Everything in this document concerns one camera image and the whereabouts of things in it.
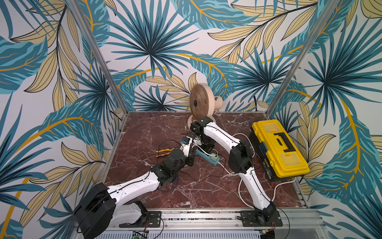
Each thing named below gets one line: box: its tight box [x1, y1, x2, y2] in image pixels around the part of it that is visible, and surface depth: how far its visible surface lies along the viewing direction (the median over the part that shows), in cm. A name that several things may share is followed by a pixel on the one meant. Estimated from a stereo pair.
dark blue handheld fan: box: [158, 175, 180, 193], surface depth 85 cm
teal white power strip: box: [195, 148, 221, 166], surface depth 94 cm
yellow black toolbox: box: [250, 119, 311, 180], surface depth 82 cm
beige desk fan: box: [187, 83, 223, 130], surface depth 90 cm
